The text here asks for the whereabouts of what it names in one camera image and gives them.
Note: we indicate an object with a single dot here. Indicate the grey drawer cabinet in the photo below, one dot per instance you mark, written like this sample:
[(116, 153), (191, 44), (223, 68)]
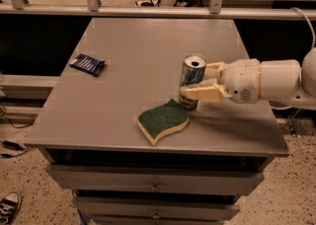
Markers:
[(129, 151)]

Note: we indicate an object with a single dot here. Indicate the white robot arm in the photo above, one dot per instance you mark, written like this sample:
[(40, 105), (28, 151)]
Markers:
[(287, 82)]

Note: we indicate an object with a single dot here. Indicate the green yellow sponge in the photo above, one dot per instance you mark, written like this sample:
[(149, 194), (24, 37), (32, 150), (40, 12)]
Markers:
[(161, 121)]

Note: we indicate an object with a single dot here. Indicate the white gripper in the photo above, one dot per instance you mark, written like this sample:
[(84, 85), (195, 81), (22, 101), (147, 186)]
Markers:
[(241, 80)]

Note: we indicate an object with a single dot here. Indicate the black white sneaker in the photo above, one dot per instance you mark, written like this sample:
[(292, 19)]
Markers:
[(9, 207)]

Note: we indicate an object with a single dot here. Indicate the blue snack packet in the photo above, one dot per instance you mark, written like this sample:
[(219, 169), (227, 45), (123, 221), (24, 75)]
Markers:
[(87, 64)]

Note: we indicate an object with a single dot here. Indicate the redbull can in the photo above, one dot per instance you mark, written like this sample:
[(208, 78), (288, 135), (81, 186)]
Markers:
[(193, 68)]

